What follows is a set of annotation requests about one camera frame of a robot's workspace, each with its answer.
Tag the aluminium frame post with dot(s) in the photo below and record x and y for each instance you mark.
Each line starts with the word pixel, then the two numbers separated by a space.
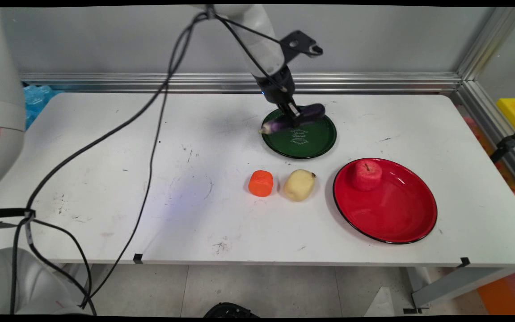
pixel 490 44

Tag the black object on floor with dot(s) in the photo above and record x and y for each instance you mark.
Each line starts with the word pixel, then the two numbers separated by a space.
pixel 230 311

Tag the orange toy carrot piece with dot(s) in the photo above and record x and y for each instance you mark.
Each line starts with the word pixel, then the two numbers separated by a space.
pixel 261 183

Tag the grey slanted table leg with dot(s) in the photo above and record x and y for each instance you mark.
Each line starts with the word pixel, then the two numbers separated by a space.
pixel 454 286

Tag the short aluminium frame rail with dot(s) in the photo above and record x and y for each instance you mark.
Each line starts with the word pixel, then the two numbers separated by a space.
pixel 494 129

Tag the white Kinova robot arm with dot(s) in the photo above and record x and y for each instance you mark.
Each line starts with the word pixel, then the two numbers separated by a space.
pixel 2 112

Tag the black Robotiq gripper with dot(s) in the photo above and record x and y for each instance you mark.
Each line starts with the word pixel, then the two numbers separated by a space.
pixel 275 85

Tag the yellow toy potato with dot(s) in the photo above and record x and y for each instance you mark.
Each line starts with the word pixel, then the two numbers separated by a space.
pixel 299 184

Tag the green round plate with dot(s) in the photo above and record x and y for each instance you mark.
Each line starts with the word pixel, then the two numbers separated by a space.
pixel 304 141

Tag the grey upright table leg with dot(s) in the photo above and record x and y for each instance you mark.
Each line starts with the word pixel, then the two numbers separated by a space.
pixel 83 279

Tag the long aluminium frame rail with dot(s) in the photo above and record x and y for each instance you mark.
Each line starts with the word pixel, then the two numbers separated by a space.
pixel 351 82

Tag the red round plate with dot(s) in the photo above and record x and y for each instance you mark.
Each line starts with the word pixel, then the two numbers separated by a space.
pixel 387 208

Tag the orange box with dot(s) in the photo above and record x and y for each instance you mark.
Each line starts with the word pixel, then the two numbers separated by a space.
pixel 505 293

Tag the purple toy eggplant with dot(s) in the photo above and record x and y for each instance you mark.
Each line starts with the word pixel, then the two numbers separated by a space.
pixel 275 126

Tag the blue plastic wrap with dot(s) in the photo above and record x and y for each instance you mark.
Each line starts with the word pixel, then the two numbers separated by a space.
pixel 38 103

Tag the black tape marker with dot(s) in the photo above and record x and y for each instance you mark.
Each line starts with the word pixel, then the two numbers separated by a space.
pixel 465 262
pixel 138 258

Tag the red toy apple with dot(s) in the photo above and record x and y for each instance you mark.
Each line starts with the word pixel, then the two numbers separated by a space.
pixel 367 175

